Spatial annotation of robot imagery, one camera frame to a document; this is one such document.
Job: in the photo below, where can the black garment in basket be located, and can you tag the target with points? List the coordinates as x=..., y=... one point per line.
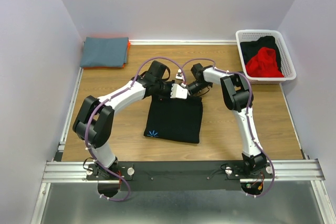
x=250, y=49

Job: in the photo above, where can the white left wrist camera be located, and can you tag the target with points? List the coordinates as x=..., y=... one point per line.
x=179, y=91

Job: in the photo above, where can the white plastic laundry basket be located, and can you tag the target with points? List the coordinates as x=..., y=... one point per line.
x=287, y=68

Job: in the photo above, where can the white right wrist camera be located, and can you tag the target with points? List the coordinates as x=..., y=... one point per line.
x=179, y=75

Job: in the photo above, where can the red t-shirt in basket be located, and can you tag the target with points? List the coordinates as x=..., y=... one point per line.
x=264, y=64

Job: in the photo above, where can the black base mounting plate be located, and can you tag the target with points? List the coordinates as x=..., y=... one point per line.
x=177, y=176

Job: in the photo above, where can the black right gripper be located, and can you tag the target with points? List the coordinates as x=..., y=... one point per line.
x=191, y=86

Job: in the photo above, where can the aluminium frame rail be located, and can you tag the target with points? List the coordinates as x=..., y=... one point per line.
x=295, y=194

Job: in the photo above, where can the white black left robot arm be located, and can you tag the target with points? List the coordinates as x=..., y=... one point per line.
x=93, y=123

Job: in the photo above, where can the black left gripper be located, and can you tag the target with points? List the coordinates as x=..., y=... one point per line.
x=167, y=87

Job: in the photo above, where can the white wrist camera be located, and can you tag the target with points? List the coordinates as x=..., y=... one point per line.
x=179, y=75
x=179, y=91

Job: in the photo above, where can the black t-shirt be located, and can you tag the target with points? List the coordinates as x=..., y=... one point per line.
x=175, y=119

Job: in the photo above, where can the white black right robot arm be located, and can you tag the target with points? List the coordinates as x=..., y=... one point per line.
x=238, y=98

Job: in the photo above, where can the folded blue t-shirt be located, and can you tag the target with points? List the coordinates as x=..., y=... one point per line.
x=105, y=52

